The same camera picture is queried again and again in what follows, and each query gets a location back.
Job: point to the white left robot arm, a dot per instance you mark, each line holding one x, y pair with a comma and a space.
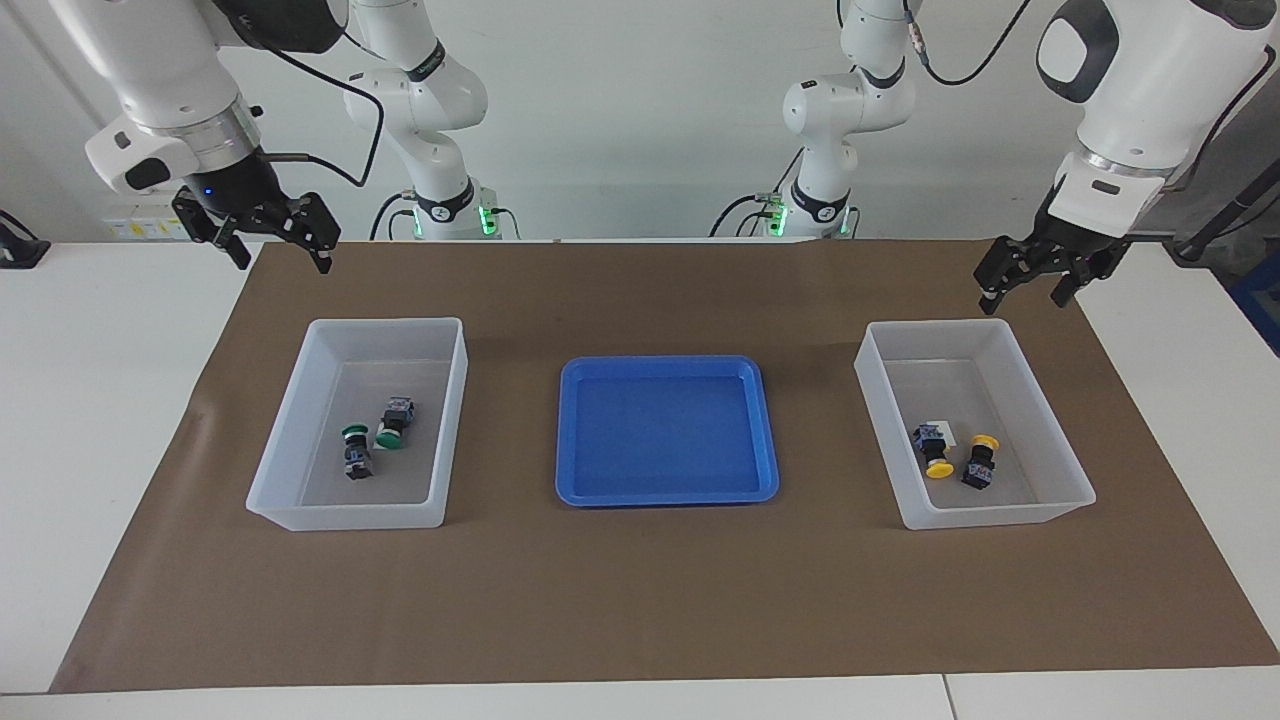
1140, 100

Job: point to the black stand pole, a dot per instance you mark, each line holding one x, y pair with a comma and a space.
1215, 226

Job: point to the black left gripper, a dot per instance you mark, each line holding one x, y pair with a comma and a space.
1065, 245

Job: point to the white wall outlet strip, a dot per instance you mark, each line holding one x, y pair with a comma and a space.
140, 228

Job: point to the brown paper mat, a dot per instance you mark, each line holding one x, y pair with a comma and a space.
640, 600

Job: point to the white paper label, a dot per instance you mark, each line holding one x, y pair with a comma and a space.
948, 430

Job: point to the black desk object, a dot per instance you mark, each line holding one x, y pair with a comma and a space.
20, 252

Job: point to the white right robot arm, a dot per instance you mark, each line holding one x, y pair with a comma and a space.
150, 60

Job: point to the green push button switch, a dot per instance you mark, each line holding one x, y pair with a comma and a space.
358, 465
392, 432

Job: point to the blue plastic tray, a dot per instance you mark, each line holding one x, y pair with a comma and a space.
665, 430

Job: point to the translucent white plastic box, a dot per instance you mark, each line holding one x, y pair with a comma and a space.
1030, 420
300, 440

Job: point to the yellow push button switch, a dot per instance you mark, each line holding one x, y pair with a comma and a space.
938, 467
980, 470

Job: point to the blue crate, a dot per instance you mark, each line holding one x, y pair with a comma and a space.
1265, 300

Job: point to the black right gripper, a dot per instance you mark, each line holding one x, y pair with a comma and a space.
235, 195

